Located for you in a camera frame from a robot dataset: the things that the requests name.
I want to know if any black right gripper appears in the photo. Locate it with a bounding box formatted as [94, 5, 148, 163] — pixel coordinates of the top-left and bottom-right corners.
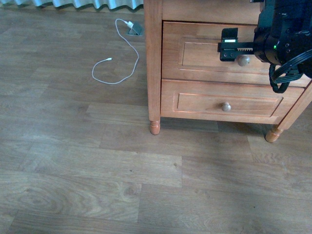
[217, 23, 304, 65]

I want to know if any wooden top drawer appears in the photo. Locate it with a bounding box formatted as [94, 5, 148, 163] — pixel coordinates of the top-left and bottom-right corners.
[161, 20, 310, 88]

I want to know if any wooden drawer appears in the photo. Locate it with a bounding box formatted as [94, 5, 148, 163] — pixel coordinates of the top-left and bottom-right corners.
[161, 79, 304, 124]
[161, 20, 310, 88]

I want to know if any wooden bottom drawer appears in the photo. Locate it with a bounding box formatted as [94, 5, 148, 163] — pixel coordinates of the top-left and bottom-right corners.
[161, 79, 304, 124]

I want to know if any wooden nightstand cabinet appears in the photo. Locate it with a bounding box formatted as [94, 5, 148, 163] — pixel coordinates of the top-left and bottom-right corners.
[144, 0, 312, 142]

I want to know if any open metal floor socket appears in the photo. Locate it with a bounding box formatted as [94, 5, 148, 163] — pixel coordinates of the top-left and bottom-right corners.
[126, 21, 144, 36]

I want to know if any light green pleated curtain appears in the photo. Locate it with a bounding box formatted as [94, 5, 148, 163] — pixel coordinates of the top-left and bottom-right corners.
[0, 0, 144, 10]

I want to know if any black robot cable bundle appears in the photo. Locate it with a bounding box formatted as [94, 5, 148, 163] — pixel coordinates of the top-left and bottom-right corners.
[269, 48, 312, 94]

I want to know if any white floor charging cable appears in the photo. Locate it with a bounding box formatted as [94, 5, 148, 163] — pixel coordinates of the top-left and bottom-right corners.
[92, 19, 140, 85]

